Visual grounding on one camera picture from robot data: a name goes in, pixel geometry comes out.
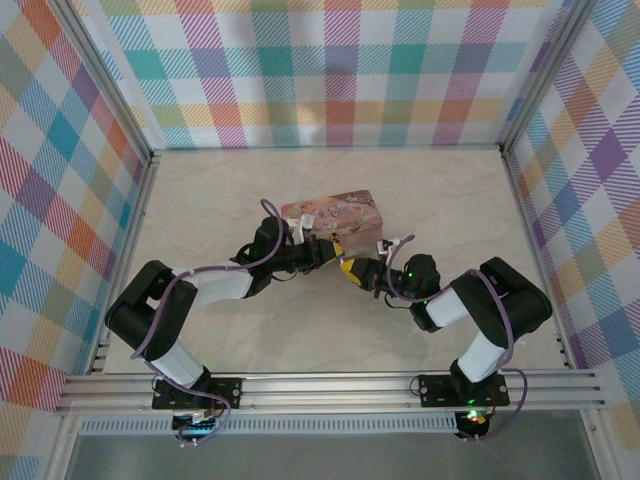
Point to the aluminium side rail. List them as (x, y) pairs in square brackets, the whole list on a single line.
[(526, 225), (136, 225)]

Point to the pink illustrated tin box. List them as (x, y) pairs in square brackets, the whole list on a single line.
[(350, 220)]

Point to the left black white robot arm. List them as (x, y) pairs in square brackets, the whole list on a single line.
[(145, 310)]

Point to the aluminium frame leg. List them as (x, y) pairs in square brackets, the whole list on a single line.
[(62, 450), (600, 445)]

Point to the aluminium frame post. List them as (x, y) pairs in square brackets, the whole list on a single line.
[(542, 75), (125, 107)]

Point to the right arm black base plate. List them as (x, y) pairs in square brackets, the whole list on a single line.
[(435, 387)]

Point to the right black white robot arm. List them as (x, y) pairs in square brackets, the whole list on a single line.
[(510, 300)]

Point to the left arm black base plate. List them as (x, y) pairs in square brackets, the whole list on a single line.
[(232, 387)]

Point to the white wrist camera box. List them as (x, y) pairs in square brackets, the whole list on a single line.
[(300, 227), (386, 246)]

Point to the long aluminium mounting rail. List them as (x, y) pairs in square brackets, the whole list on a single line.
[(325, 390)]

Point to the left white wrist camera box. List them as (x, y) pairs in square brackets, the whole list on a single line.
[(300, 227)]

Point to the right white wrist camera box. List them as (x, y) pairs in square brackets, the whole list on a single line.
[(386, 246)]

